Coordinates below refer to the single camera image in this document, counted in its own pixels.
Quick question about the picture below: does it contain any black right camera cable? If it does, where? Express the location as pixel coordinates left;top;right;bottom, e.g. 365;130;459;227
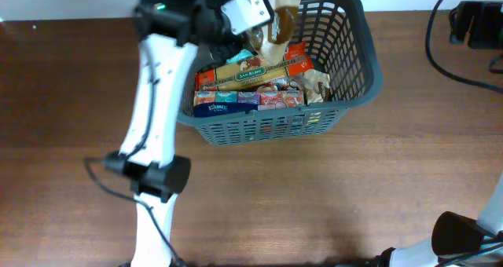
423;0;503;95

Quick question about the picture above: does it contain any blue Kleenex tissue box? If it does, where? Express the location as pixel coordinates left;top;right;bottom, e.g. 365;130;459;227
193;90;305;118

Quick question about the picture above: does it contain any light teal tissue pack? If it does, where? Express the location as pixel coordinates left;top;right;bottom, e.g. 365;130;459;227
226;49;255;64

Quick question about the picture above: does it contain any grey plastic basket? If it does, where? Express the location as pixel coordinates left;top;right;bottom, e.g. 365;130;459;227
178;0;384;145

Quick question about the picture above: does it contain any beige cookie bag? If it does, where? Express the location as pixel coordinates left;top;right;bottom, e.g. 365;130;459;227
292;69;331;104
247;0;301;65

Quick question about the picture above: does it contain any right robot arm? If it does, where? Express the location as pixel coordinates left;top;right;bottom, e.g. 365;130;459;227
336;181;502;267

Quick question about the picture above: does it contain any green Nescafe coffee bag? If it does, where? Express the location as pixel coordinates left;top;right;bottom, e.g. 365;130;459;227
256;82;299;93

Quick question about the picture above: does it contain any black camera cable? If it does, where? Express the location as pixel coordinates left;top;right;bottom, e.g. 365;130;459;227
423;0;503;95
83;42;189;267

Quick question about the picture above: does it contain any black left camera cable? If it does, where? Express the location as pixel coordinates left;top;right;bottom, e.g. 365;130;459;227
83;42;189;267

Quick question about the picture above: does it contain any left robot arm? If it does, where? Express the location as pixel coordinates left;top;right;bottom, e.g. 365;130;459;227
102;0;272;266

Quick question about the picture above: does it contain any San Remo spaghetti pack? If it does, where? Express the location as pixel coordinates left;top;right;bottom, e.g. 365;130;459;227
195;42;314;91

